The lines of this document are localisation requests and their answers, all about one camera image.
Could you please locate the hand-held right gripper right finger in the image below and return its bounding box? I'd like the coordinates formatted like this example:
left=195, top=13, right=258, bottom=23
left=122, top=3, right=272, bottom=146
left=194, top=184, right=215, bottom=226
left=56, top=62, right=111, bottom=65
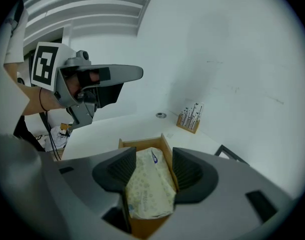
left=167, top=146, right=297, bottom=240

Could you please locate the open wooden box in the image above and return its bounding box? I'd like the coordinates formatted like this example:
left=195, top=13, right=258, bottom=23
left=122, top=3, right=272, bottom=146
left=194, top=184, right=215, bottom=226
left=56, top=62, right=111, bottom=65
left=117, top=132, right=180, bottom=240

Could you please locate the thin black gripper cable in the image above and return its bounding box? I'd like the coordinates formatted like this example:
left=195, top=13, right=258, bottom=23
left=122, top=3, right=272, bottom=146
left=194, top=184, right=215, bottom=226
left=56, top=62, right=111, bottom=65
left=38, top=86, right=63, bottom=161

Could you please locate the crumpled white plastic bag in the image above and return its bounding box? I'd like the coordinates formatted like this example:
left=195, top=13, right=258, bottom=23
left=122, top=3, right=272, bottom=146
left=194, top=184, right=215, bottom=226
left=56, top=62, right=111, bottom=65
left=50, top=125, right=73, bottom=150

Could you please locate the person's left hand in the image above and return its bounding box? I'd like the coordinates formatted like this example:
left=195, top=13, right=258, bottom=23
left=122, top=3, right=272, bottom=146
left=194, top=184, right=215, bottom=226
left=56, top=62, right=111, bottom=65
left=61, top=68, right=101, bottom=100

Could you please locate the person's white shirt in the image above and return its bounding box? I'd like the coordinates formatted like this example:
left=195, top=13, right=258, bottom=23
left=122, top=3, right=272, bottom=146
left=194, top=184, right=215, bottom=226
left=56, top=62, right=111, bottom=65
left=3, top=0, right=31, bottom=65

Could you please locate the wooden holder with printed card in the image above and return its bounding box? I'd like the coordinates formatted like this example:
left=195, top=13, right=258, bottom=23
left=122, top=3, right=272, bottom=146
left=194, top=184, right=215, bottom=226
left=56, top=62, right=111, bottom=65
left=176, top=101, right=205, bottom=135

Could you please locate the black framed antler picture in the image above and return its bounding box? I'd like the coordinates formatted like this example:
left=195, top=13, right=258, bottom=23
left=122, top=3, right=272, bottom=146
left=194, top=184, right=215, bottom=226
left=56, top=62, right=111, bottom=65
left=214, top=144, right=250, bottom=166

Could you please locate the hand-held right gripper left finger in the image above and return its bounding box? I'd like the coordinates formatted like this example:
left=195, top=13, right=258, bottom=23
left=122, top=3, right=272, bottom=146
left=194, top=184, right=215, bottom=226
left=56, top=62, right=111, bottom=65
left=39, top=146, right=138, bottom=240

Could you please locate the person's left forearm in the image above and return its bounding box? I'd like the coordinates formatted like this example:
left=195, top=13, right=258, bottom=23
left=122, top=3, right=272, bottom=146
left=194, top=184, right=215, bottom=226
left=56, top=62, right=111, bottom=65
left=3, top=62, right=62, bottom=117

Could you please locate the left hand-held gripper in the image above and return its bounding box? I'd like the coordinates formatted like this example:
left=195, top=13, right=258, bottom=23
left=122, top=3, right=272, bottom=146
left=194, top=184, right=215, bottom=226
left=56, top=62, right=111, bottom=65
left=30, top=41, right=144, bottom=130

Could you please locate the pale green tissue pack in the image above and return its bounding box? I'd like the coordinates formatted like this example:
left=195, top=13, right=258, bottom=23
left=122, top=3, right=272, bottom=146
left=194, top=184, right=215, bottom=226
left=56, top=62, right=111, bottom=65
left=124, top=146, right=178, bottom=220

